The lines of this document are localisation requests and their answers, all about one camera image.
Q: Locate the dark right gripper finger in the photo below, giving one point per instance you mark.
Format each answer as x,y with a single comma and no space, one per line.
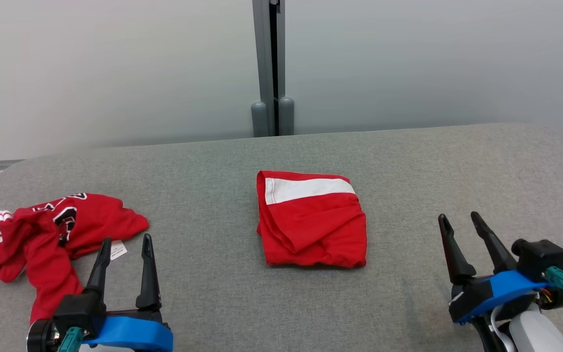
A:
499,254
455,254

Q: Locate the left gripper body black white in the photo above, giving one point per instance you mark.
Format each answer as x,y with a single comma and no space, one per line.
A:
135,314

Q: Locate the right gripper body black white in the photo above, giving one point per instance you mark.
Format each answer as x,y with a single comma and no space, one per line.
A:
472,296

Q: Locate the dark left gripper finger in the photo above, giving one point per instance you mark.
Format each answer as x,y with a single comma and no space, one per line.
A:
148,283
99,274

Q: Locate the red Bulls basketball jersey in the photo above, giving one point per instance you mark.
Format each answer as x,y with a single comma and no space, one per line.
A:
91,220

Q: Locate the red shorts with white stripe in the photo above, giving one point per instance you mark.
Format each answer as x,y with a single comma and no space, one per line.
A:
315,230

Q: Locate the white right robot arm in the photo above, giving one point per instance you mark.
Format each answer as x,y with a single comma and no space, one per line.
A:
540,335

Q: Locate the blue left camera mount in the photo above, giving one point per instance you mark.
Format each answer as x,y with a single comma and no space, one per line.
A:
135,335

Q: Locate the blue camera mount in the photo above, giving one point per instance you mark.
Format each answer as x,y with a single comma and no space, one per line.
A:
135,335
511,286

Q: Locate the blue right camera mount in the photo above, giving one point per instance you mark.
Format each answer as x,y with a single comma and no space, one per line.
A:
511,286

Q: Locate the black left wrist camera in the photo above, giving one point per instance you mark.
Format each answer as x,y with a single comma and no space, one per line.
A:
78,310

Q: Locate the grey cylindrical post foot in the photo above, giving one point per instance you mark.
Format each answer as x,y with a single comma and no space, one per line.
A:
287,116
259,120

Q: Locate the grey vertical partition post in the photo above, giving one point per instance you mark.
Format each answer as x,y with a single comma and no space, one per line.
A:
268,49

